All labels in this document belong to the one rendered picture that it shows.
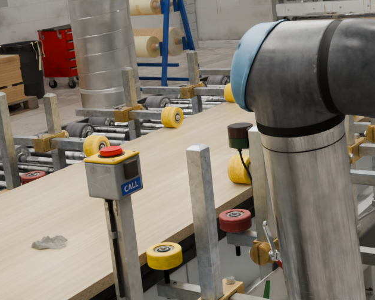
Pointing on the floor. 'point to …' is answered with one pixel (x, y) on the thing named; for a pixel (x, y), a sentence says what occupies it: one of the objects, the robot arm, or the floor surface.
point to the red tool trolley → (59, 54)
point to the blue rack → (168, 43)
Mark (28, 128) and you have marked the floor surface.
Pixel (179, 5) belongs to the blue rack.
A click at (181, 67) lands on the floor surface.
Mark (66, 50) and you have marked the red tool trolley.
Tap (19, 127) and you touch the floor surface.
